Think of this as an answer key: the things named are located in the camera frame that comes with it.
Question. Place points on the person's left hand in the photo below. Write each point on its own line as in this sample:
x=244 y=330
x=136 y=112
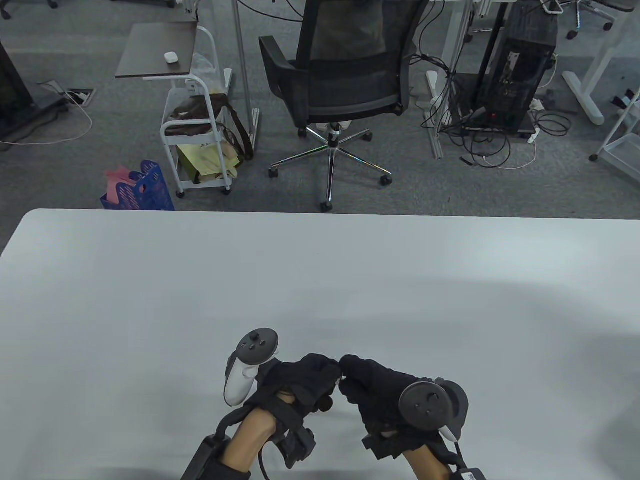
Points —
x=300 y=377

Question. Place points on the person's right hand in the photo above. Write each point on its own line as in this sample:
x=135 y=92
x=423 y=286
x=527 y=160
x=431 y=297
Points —
x=375 y=382

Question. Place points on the person's right forearm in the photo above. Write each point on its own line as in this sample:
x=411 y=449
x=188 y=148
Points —
x=425 y=460

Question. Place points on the person's left forearm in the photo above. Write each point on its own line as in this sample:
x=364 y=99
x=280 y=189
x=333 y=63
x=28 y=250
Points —
x=247 y=442

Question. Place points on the black right forearm sensor box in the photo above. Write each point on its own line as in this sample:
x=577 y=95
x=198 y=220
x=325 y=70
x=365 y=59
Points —
x=470 y=474

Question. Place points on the black left forearm sensor box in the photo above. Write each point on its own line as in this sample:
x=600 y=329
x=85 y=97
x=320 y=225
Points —
x=202 y=457

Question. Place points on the grey white left hand controller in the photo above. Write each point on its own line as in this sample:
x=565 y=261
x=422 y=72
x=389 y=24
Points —
x=256 y=346

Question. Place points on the grey white hand controller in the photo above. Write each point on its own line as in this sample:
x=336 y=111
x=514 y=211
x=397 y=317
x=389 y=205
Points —
x=256 y=346
x=425 y=405

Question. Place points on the grey white right hand controller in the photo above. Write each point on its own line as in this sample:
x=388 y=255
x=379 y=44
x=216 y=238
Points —
x=425 y=405

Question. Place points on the yellow paper bag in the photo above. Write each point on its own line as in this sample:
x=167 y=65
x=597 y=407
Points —
x=200 y=160

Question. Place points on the blue plastic basket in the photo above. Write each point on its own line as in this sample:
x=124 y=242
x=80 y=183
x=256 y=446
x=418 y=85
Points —
x=150 y=190

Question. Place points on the pink paper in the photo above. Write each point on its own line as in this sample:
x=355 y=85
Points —
x=117 y=182

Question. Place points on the white rolling cart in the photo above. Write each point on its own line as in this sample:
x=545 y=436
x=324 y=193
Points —
x=172 y=129

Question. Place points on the black mesh office chair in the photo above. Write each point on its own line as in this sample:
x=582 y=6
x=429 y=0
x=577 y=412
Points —
x=350 y=95

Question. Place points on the brown bag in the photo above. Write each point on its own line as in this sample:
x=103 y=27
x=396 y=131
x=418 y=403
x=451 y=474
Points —
x=197 y=107

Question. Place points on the white power strip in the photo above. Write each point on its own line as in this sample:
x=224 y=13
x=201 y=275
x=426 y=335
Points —
x=536 y=105

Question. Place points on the clear plastic bag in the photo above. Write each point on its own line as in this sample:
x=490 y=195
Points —
x=205 y=67

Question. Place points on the white earbud case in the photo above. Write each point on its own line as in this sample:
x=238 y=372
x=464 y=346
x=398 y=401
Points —
x=171 y=57

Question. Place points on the black computer tower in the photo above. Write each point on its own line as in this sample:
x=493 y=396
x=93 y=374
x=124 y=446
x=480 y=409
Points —
x=520 y=65

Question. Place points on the white desk leg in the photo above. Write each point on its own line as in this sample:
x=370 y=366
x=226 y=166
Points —
x=582 y=95
x=457 y=30

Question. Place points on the floor socket box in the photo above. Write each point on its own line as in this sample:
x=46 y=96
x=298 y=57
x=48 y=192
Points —
x=80 y=97

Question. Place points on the dark brown side table top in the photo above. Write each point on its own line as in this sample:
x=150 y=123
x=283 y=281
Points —
x=157 y=50

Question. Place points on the black wheeled chair base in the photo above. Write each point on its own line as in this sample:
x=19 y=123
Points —
x=571 y=34

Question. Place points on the black floor stand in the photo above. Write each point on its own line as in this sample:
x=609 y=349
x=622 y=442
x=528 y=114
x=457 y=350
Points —
x=10 y=85

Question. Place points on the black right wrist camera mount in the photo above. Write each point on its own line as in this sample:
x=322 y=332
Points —
x=382 y=446

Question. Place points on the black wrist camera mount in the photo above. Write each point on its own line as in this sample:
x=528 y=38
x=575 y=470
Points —
x=382 y=446
x=297 y=446

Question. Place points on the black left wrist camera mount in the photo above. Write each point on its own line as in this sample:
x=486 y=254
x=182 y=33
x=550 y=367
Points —
x=297 y=446

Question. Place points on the silver metal post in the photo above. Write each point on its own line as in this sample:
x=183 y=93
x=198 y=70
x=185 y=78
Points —
x=242 y=60

